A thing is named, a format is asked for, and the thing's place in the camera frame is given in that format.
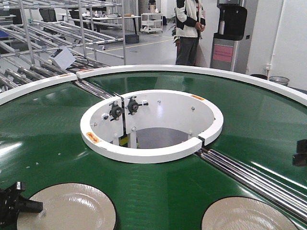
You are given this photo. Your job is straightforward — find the steel conveyor rollers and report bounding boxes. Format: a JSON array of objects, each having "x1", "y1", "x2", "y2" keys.
[
  {"x1": 195, "y1": 148, "x2": 307, "y2": 224},
  {"x1": 73, "y1": 80, "x2": 116, "y2": 100}
]

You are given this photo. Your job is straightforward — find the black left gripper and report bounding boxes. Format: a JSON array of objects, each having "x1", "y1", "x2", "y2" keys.
[{"x1": 0, "y1": 181, "x2": 43, "y2": 227}]

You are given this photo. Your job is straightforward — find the metal waste bin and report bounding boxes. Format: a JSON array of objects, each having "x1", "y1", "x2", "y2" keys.
[{"x1": 269, "y1": 76, "x2": 290, "y2": 86}]

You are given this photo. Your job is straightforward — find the white inner ring housing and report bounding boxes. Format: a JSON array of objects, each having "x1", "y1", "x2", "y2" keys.
[{"x1": 80, "y1": 90, "x2": 224, "y2": 163}]

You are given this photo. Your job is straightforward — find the person in white jacket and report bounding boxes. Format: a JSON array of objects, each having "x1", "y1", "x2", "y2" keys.
[{"x1": 176, "y1": 0, "x2": 206, "y2": 66}]

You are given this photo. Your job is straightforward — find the steel conveyor rollers left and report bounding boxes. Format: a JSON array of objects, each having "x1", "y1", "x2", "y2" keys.
[{"x1": 73, "y1": 80, "x2": 116, "y2": 100}]

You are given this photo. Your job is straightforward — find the white control box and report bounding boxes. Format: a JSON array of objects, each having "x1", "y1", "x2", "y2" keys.
[{"x1": 49, "y1": 47, "x2": 76, "y2": 70}]

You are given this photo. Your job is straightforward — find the metal roller rack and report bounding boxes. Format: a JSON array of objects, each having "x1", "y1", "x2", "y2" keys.
[{"x1": 0, "y1": 0, "x2": 125, "y2": 93}]

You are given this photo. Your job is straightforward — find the steel conveyor rollers right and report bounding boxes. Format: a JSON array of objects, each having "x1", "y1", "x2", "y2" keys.
[{"x1": 195, "y1": 148, "x2": 307, "y2": 224}]

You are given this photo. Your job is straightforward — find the white outer conveyor rim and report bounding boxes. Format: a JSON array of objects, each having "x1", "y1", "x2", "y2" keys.
[{"x1": 0, "y1": 65, "x2": 307, "y2": 105}]

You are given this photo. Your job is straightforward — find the water dispenser machine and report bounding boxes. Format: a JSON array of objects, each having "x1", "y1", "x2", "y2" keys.
[{"x1": 210, "y1": 0, "x2": 247, "y2": 71}]

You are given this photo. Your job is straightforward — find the beige plate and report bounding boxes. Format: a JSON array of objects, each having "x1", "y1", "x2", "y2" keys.
[
  {"x1": 17, "y1": 183, "x2": 117, "y2": 230},
  {"x1": 201, "y1": 196, "x2": 297, "y2": 230}
]

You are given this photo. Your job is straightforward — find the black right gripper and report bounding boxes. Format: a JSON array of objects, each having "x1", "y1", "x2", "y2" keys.
[{"x1": 292, "y1": 139, "x2": 307, "y2": 166}]

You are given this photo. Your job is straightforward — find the white shelving cart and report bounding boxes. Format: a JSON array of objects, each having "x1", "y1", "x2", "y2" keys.
[{"x1": 141, "y1": 13, "x2": 163, "y2": 33}]

